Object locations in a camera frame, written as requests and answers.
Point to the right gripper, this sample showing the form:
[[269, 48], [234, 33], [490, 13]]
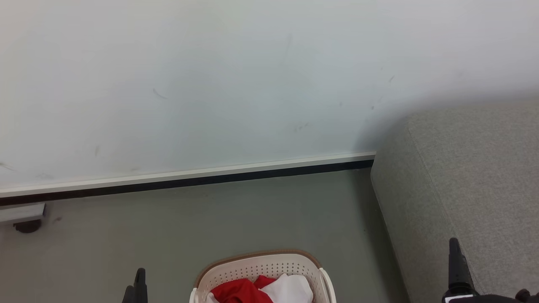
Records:
[[463, 299]]

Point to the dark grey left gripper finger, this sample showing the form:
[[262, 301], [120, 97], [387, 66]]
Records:
[[141, 288], [128, 295]]

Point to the red shorts with white trim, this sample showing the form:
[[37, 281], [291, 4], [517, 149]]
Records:
[[238, 292]]

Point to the grey fabric sofa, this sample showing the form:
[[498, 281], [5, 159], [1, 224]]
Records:
[[471, 176]]

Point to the white and black baseboard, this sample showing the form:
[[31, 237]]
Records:
[[189, 176]]

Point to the cream perforated laundry basket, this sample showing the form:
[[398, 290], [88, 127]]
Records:
[[261, 265]]

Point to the white cloth garment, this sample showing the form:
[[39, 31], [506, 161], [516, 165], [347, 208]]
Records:
[[290, 290]]

